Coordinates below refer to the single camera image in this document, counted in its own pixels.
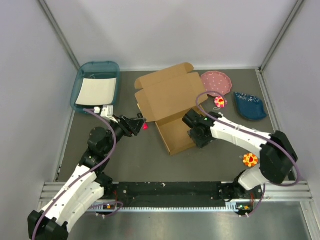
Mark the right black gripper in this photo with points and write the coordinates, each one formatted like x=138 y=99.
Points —
x=199 y=143

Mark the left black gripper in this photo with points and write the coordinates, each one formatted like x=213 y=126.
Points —
x=130 y=126

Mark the brown cardboard box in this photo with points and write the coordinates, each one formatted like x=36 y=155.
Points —
x=165 y=96

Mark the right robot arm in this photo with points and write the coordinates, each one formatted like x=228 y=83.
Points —
x=271 y=155

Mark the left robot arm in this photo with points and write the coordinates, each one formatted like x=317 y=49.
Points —
x=87 y=184

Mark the pink black highlighter marker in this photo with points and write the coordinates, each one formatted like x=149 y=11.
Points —
x=145 y=125

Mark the pink flower toy right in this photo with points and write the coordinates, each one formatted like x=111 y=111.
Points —
x=220 y=103

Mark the small orange flower toy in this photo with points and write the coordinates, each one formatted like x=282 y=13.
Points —
x=249 y=160

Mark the white paper sheet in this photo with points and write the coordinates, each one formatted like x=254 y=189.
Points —
x=96 y=92

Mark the pink polka dot plate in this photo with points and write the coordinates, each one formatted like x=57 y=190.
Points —
x=216 y=81

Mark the dark blue leaf dish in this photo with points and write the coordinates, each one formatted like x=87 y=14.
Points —
x=249 y=106

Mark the teal plastic bin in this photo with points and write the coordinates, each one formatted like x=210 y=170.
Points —
x=95 y=70

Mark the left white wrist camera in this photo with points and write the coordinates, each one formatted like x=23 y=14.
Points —
x=106 y=112

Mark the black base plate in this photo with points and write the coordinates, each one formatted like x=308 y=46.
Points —
x=213 y=189

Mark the aluminium frame rail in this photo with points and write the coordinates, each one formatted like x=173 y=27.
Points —
x=201 y=204

